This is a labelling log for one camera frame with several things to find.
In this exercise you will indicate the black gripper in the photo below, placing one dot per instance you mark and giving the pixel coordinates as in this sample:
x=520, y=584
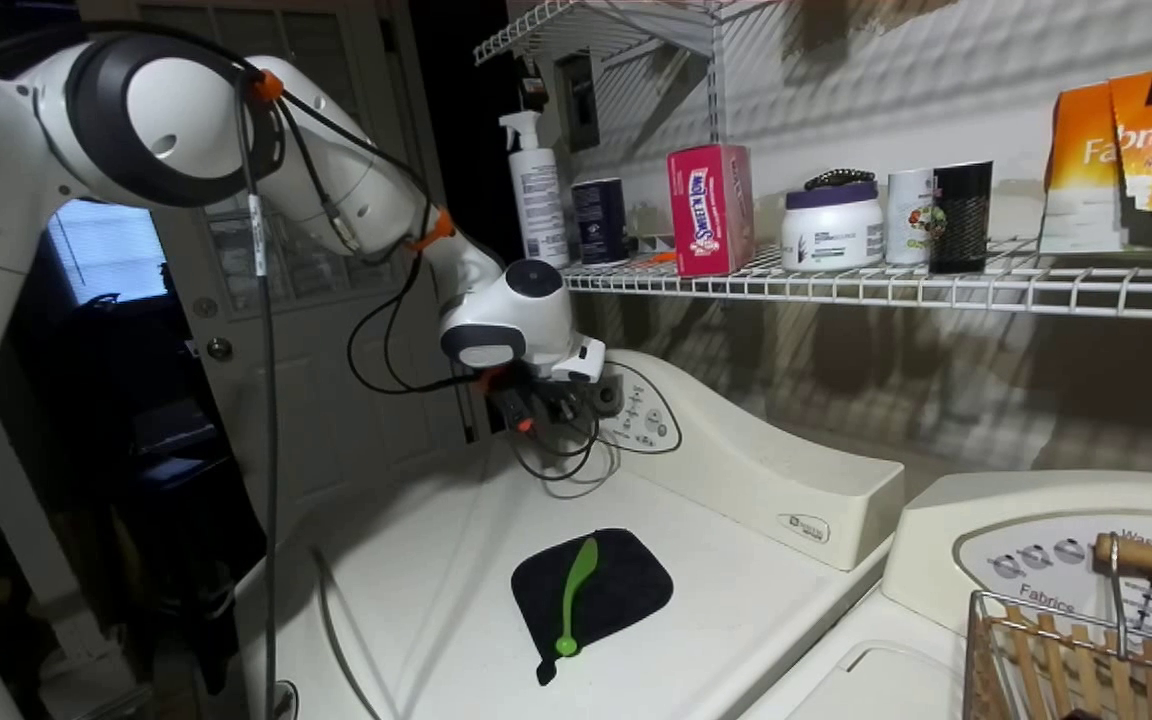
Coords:
x=542, y=393

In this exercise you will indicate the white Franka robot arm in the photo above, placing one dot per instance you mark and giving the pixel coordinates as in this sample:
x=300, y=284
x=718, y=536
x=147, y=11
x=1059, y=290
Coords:
x=137, y=121

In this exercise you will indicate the white washing machine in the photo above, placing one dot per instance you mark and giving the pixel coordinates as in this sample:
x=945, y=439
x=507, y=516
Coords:
x=443, y=584

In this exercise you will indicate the white dryer machine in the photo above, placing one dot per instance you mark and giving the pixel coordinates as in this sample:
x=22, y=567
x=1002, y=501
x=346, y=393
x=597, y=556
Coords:
x=1002, y=505

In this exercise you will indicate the green stick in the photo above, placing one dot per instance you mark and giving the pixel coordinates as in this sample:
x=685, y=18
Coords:
x=573, y=603

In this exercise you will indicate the black cloth pad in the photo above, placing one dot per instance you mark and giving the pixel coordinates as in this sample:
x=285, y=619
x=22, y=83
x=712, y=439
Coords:
x=622, y=584

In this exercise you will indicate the white spray bottle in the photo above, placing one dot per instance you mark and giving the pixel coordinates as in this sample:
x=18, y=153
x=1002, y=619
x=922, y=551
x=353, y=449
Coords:
x=537, y=202

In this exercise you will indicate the white door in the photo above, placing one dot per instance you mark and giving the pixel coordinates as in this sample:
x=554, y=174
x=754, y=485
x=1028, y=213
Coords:
x=323, y=425

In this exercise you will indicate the pink box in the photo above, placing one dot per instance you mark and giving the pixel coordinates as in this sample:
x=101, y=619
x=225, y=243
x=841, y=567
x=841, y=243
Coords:
x=709, y=213

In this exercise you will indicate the white jar dark lid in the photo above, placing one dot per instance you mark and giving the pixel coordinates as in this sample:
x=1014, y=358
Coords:
x=832, y=228

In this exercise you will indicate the white patterned mug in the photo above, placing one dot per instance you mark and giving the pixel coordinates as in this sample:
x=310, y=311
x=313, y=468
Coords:
x=908, y=221

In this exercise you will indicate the small black box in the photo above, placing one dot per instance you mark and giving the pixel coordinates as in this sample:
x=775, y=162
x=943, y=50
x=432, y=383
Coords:
x=961, y=221

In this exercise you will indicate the bright window pane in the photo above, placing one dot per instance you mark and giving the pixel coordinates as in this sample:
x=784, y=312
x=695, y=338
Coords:
x=110, y=252

